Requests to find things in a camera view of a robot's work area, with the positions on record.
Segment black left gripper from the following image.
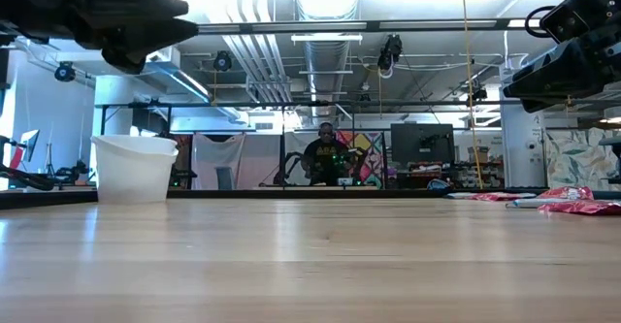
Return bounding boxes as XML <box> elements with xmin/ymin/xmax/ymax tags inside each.
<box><xmin>0</xmin><ymin>0</ymin><xmax>199</xmax><ymax>75</ymax></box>

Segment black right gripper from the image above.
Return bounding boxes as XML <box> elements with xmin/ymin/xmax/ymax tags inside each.
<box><xmin>503</xmin><ymin>21</ymin><xmax>621</xmax><ymax>113</ymax></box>

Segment red candy pack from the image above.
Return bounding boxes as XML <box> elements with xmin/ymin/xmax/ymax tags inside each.
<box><xmin>537</xmin><ymin>185</ymin><xmax>596</xmax><ymax>202</ymax></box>
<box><xmin>468</xmin><ymin>191</ymin><xmax>525</xmax><ymax>203</ymax></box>
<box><xmin>537</xmin><ymin>199</ymin><xmax>621</xmax><ymax>217</ymax></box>

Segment leaf patterned curtain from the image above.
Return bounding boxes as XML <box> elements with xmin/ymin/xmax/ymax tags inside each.
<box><xmin>545</xmin><ymin>127</ymin><xmax>621</xmax><ymax>192</ymax></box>

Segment storage shelf with boxes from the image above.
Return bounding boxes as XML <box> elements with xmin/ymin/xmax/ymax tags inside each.
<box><xmin>455</xmin><ymin>145</ymin><xmax>504</xmax><ymax>189</ymax></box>

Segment black monitor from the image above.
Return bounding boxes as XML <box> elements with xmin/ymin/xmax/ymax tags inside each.
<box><xmin>390</xmin><ymin>122</ymin><xmax>456</xmax><ymax>166</ymax></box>

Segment white plastic bucket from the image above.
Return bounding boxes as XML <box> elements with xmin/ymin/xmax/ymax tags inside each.
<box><xmin>90</xmin><ymin>134</ymin><xmax>180</xmax><ymax>205</ymax></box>

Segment white cloth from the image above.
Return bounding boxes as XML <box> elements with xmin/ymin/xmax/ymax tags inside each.
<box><xmin>191</xmin><ymin>132</ymin><xmax>282</xmax><ymax>191</ymax></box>

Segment small tilted monitor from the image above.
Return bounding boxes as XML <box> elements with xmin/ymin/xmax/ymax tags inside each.
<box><xmin>17</xmin><ymin>128</ymin><xmax>42</xmax><ymax>164</ymax></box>

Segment colourful patterned panel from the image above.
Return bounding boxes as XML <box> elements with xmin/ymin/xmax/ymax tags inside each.
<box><xmin>339</xmin><ymin>129</ymin><xmax>385</xmax><ymax>189</ymax></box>

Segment white ceiling light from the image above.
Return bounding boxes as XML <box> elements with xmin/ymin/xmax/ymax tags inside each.
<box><xmin>290</xmin><ymin>32</ymin><xmax>364</xmax><ymax>44</ymax></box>

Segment person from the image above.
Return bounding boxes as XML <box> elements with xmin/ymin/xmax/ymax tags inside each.
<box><xmin>303</xmin><ymin>121</ymin><xmax>351</xmax><ymax>187</ymax></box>

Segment black camera cable loop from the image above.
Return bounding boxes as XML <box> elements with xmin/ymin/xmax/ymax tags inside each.
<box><xmin>525</xmin><ymin>5</ymin><xmax>555</xmax><ymax>39</ymax></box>

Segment yellow hanging cord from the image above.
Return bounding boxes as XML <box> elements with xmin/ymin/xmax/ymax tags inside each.
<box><xmin>459</xmin><ymin>0</ymin><xmax>485</xmax><ymax>191</ymax></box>

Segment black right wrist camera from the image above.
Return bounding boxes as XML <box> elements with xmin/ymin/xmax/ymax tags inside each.
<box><xmin>539</xmin><ymin>0</ymin><xmax>621</xmax><ymax>44</ymax></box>

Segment black ceiling cord reel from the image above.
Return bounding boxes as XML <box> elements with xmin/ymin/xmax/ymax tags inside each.
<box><xmin>376</xmin><ymin>34</ymin><xmax>404</xmax><ymax>80</ymax></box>
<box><xmin>53</xmin><ymin>60</ymin><xmax>77</xmax><ymax>82</ymax></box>
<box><xmin>212</xmin><ymin>49</ymin><xmax>233</xmax><ymax>72</ymax></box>

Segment silver air duct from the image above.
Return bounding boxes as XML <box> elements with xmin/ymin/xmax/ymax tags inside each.
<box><xmin>303</xmin><ymin>39</ymin><xmax>351</xmax><ymax>120</ymax></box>

